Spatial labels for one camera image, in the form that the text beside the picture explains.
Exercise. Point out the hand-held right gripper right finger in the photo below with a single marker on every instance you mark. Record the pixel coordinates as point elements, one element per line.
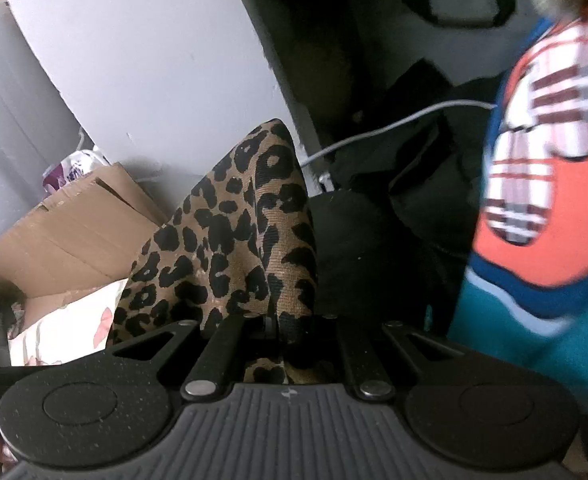
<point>339,330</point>

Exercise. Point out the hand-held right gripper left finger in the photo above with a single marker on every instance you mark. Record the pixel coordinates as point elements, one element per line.
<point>239,327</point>

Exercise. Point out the black cloth pile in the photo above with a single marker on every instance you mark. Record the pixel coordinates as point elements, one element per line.
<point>423,185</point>

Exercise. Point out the cream bear print blanket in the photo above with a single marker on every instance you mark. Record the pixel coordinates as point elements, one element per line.
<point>64,330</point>

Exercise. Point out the folded black clothes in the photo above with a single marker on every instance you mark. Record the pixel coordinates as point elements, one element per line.
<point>373,270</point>

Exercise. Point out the grey wrapped panel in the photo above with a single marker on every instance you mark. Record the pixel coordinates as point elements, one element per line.
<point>4,110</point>

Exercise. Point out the purple white detergent bag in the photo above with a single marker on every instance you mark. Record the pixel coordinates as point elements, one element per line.
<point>74,170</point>

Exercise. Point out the teal orange printed cloth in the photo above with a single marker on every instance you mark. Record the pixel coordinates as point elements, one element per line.
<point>548,185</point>

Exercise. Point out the leopard print garment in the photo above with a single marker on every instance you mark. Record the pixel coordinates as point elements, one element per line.
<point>234,240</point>

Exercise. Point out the low brown cardboard sheet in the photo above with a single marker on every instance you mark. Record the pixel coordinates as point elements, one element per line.
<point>64,230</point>

